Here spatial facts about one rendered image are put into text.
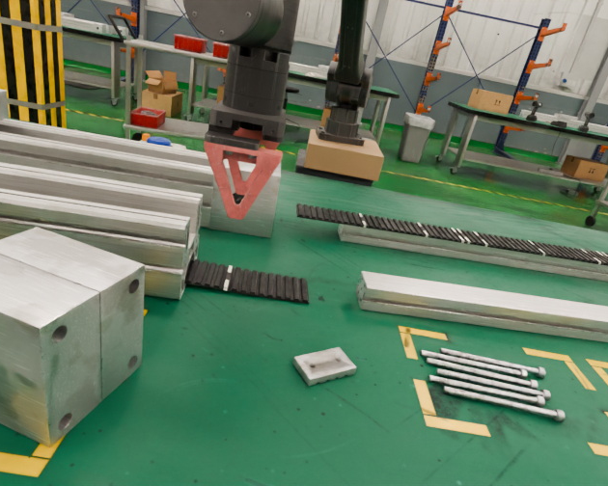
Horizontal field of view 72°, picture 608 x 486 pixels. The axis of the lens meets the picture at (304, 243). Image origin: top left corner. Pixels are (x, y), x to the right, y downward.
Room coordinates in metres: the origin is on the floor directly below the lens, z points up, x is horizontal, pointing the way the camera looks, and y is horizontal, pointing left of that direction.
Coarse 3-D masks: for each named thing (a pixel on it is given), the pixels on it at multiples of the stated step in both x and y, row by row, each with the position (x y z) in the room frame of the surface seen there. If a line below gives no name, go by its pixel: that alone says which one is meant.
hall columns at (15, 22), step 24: (0, 0) 3.08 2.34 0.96; (24, 0) 3.09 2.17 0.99; (48, 0) 3.26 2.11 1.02; (0, 24) 3.08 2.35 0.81; (24, 24) 3.09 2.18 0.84; (48, 24) 3.24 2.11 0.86; (0, 48) 3.08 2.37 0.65; (24, 48) 3.09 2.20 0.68; (48, 48) 3.22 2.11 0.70; (0, 72) 3.08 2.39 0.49; (24, 72) 3.09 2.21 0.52; (48, 72) 3.20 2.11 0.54; (24, 96) 3.09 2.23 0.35; (48, 96) 3.19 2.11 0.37; (24, 120) 3.09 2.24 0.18; (48, 120) 3.17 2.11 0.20
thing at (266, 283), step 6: (264, 276) 0.44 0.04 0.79; (270, 276) 0.44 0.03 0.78; (258, 282) 0.43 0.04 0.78; (264, 282) 0.43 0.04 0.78; (270, 282) 0.43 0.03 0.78; (258, 288) 0.41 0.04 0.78; (264, 288) 0.42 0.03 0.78; (270, 288) 0.42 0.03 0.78; (258, 294) 0.40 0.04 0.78; (264, 294) 0.41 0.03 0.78; (270, 294) 0.40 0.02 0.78
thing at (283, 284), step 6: (276, 276) 0.45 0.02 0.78; (288, 276) 0.45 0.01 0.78; (276, 282) 0.44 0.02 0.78; (282, 282) 0.44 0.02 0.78; (288, 282) 0.44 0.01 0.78; (276, 288) 0.42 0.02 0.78; (282, 288) 0.43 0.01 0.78; (288, 288) 0.43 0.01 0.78; (276, 294) 0.41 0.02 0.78; (282, 294) 0.41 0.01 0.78; (288, 294) 0.41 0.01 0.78; (288, 300) 0.41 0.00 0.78
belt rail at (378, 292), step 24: (360, 288) 0.44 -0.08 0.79; (384, 288) 0.43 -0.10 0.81; (408, 288) 0.44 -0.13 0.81; (432, 288) 0.45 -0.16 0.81; (456, 288) 0.46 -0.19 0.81; (480, 288) 0.48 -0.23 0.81; (408, 312) 0.43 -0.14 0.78; (432, 312) 0.43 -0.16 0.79; (456, 312) 0.44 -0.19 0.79; (480, 312) 0.44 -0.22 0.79; (504, 312) 0.44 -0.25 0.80; (528, 312) 0.45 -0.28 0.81; (552, 312) 0.45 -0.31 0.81; (576, 312) 0.46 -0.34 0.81; (600, 312) 0.48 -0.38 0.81; (576, 336) 0.45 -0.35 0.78; (600, 336) 0.46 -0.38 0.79
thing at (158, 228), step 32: (0, 192) 0.36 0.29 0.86; (32, 192) 0.41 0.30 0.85; (64, 192) 0.42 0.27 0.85; (96, 192) 0.42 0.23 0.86; (128, 192) 0.43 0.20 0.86; (160, 192) 0.44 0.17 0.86; (0, 224) 0.34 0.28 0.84; (32, 224) 0.36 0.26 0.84; (64, 224) 0.36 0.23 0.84; (96, 224) 0.35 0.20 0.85; (128, 224) 0.36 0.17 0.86; (160, 224) 0.36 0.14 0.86; (192, 224) 0.44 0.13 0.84; (128, 256) 0.36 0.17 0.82; (160, 256) 0.36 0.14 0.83; (192, 256) 0.44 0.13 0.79; (160, 288) 0.36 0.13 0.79
